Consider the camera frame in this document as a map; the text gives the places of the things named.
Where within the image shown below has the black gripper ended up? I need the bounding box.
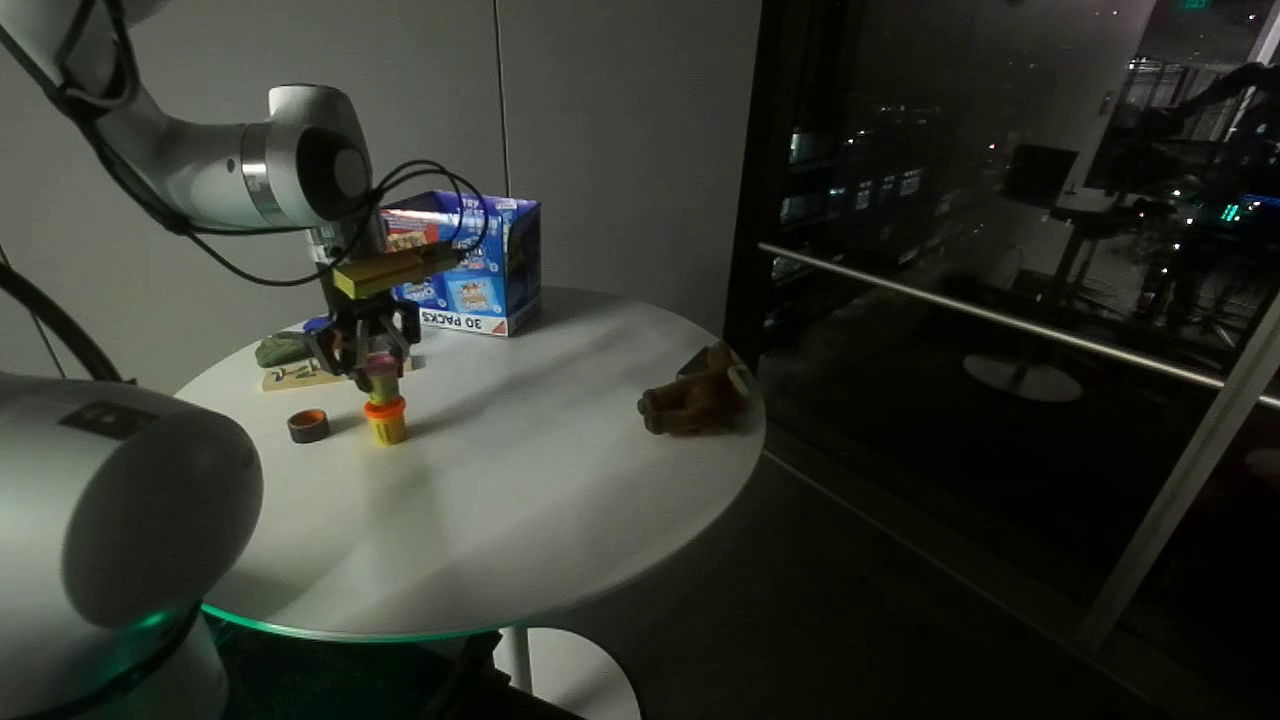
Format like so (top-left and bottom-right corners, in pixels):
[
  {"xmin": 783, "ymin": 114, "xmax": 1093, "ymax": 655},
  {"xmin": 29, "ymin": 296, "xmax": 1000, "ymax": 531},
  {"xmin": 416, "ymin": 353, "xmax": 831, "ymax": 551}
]
[{"xmin": 315, "ymin": 291, "xmax": 424, "ymax": 398}]

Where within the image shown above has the black masking tape roll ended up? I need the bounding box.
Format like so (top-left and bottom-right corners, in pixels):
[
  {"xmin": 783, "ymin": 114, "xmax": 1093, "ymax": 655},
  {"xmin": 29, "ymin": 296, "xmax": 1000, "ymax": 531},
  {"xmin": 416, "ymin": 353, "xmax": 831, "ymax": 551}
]
[{"xmin": 285, "ymin": 402, "xmax": 336, "ymax": 448}]

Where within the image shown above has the yellow container orange lid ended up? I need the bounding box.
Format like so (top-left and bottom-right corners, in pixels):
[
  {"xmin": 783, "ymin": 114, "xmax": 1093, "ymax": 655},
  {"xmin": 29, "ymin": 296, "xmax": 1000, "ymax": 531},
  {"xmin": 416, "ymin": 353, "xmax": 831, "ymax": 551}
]
[{"xmin": 362, "ymin": 395, "xmax": 413, "ymax": 450}]

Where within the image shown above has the green toy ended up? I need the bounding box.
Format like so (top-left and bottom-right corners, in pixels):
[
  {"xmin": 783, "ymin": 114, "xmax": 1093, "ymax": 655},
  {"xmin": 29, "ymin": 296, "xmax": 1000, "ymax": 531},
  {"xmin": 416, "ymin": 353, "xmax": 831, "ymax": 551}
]
[{"xmin": 254, "ymin": 328, "xmax": 321, "ymax": 373}]

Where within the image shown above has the blue snack pack carton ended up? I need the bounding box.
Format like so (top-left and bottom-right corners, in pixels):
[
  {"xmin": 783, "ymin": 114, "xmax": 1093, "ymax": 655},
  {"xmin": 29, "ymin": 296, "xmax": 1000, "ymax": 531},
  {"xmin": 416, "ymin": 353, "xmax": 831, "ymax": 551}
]
[{"xmin": 378, "ymin": 188, "xmax": 543, "ymax": 339}]

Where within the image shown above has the round white table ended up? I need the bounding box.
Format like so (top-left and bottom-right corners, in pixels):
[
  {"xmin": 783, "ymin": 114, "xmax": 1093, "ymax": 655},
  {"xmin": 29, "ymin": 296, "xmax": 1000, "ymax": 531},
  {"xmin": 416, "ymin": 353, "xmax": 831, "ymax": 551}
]
[{"xmin": 170, "ymin": 284, "xmax": 771, "ymax": 646}]

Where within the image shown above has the brown crumpled plush toy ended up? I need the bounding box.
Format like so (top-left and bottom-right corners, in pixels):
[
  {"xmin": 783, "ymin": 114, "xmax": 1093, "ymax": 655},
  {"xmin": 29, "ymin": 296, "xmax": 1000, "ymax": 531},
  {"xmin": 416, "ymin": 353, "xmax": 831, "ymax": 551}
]
[{"xmin": 633, "ymin": 339, "xmax": 764, "ymax": 440}]

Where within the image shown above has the white table base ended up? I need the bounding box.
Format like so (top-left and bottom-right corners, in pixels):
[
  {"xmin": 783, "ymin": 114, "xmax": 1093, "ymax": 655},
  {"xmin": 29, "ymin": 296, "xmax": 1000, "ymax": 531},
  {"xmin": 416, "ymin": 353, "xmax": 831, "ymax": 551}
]
[{"xmin": 488, "ymin": 620, "xmax": 647, "ymax": 720}]

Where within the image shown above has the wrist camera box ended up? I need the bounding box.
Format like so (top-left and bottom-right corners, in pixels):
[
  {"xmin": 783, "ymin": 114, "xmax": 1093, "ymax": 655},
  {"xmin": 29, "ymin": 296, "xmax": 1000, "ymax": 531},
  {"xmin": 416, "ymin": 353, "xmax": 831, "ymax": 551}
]
[{"xmin": 326, "ymin": 239, "xmax": 454, "ymax": 303}]

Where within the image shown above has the thin black camera cable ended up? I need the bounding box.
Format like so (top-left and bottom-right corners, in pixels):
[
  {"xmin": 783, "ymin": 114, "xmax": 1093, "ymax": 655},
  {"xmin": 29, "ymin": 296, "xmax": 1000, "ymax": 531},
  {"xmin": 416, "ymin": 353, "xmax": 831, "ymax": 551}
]
[{"xmin": 0, "ymin": 20, "xmax": 495, "ymax": 291}]

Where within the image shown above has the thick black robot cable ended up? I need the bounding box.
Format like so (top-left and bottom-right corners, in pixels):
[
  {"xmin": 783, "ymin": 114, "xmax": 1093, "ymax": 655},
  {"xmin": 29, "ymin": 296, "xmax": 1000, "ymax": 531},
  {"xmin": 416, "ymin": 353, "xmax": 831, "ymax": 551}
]
[{"xmin": 0, "ymin": 248, "xmax": 130, "ymax": 387}]

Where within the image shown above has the white window rail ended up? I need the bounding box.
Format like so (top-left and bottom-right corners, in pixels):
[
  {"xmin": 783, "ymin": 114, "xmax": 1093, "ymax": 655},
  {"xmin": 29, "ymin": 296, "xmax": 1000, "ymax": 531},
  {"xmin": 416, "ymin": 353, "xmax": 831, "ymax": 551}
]
[{"xmin": 757, "ymin": 239, "xmax": 1241, "ymax": 395}]

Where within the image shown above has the white slanted window post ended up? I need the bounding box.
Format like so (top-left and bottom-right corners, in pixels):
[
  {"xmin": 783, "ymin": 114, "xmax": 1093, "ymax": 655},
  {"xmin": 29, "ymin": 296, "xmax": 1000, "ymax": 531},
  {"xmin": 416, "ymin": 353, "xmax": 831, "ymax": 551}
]
[{"xmin": 1067, "ymin": 284, "xmax": 1280, "ymax": 660}]

